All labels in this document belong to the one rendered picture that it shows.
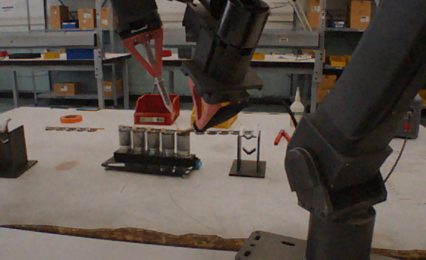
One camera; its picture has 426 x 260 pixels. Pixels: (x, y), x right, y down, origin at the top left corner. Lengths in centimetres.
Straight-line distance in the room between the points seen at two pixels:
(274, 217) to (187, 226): 12
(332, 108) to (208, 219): 24
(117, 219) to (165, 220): 6
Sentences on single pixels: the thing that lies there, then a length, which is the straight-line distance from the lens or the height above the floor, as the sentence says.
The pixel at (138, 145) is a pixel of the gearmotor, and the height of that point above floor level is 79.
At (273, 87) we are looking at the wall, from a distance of 507.
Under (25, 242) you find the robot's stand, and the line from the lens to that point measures 50.
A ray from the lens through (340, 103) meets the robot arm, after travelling 33.
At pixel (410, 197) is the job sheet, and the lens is 63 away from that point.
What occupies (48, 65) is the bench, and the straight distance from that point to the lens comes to 348.
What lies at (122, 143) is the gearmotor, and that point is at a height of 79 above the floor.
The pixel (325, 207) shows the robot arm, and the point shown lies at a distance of 34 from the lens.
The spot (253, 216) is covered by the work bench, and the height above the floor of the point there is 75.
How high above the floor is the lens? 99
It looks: 14 degrees down
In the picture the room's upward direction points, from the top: straight up
